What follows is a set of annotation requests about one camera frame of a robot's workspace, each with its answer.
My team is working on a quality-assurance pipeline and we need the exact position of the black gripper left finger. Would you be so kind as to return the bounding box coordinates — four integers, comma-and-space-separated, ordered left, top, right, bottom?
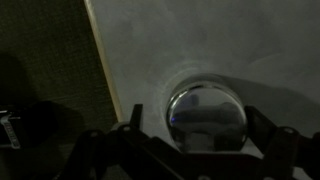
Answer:
58, 103, 188, 180

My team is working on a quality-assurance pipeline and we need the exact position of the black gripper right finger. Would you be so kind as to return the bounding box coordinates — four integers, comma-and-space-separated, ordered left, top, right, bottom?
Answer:
244, 105, 320, 180

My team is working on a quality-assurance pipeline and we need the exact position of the round silver metal cup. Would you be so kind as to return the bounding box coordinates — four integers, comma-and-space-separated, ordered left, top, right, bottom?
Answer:
165, 83, 249, 154

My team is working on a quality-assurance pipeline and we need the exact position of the black stand foot silver strap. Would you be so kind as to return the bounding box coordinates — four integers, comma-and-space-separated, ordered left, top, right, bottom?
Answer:
0, 108, 23, 149

